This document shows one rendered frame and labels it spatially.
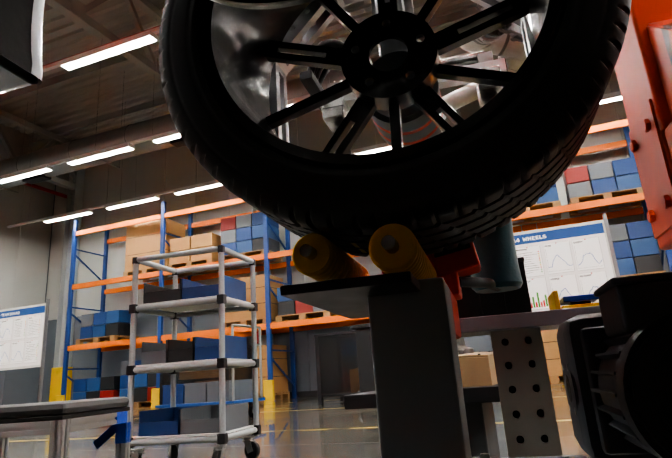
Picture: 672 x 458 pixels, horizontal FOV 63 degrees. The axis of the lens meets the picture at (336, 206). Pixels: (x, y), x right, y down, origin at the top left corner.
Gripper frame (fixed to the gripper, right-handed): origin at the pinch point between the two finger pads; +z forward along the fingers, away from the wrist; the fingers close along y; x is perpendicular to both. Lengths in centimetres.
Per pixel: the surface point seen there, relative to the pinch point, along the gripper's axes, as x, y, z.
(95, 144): -347, 332, -1039
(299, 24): -40, 35, 21
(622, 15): -21, 1, 68
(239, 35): -50, 39, 39
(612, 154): 304, -471, -920
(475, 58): -19.1, 2.2, 11.4
